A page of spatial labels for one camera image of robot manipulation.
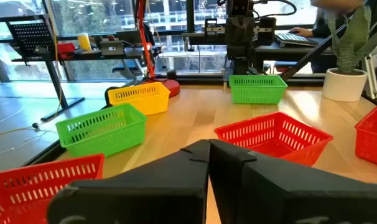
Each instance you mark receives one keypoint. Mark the red stand with round base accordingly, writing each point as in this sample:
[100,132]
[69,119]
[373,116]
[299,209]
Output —
[171,87]

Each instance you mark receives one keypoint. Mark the red box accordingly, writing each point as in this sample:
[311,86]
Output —
[65,49]

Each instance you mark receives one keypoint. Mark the black office desk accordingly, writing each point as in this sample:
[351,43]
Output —
[285,51]

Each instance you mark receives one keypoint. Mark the grey device box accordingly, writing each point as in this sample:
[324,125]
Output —
[111,48]

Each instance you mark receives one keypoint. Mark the white frame stand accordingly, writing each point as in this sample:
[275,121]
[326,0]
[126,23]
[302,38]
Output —
[370,74]

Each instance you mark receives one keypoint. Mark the person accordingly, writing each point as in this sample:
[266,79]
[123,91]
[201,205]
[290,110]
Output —
[320,28]

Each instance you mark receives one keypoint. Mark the green plastic basket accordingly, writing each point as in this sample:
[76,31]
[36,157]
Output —
[114,140]
[257,98]

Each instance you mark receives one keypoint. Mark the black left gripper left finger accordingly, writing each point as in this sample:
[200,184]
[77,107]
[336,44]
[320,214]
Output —
[151,193]

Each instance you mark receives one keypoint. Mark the black standing desk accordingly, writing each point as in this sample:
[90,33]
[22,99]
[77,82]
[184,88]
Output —
[53,77]

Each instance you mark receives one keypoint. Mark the person's hand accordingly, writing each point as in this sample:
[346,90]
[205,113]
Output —
[300,31]

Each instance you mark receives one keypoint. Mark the black pegboard panel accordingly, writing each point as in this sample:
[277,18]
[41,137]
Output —
[30,35]

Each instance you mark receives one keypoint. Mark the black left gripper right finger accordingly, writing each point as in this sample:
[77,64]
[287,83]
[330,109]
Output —
[285,196]

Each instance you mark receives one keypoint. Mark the computer keyboard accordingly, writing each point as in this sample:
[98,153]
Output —
[292,39]

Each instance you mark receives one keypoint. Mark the black slanted pole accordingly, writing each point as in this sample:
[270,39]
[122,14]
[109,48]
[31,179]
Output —
[313,54]

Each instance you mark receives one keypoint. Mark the red plastic basket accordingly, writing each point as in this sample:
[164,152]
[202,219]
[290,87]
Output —
[33,205]
[269,149]
[372,149]

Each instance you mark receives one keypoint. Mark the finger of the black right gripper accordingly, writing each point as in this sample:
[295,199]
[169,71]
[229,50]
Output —
[233,31]
[247,31]

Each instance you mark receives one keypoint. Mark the green snake plant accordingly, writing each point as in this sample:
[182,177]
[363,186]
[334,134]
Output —
[351,40]

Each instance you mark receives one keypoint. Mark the white plant pot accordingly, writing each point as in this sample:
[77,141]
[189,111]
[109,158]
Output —
[344,85]

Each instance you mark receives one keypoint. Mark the yellow cup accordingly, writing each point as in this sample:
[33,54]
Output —
[84,42]

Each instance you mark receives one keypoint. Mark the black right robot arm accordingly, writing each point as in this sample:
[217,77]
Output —
[239,52]

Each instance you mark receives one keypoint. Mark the yellow plastic basket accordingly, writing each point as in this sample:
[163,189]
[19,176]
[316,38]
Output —
[151,104]

